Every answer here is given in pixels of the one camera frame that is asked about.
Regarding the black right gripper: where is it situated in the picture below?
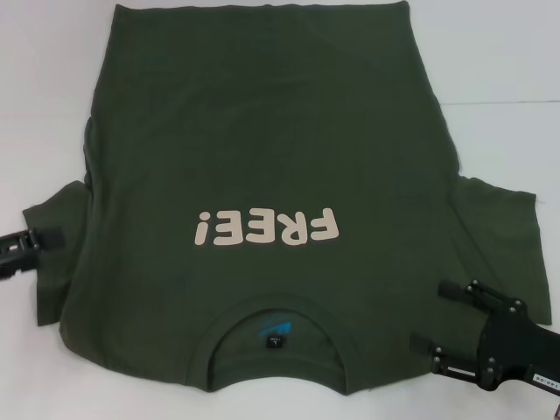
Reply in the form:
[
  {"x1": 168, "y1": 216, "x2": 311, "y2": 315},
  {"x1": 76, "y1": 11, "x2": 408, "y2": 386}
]
[{"x1": 409, "y1": 279, "x2": 560, "y2": 393}]

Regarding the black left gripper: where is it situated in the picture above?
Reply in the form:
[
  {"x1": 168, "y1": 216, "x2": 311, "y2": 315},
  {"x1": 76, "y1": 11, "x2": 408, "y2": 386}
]
[{"x1": 0, "y1": 226, "x2": 67, "y2": 277}]

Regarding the dark green FREE t-shirt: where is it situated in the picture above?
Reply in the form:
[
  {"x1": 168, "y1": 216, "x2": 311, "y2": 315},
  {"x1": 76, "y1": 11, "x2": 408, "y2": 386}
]
[{"x1": 22, "y1": 2, "x2": 553, "y2": 393}]

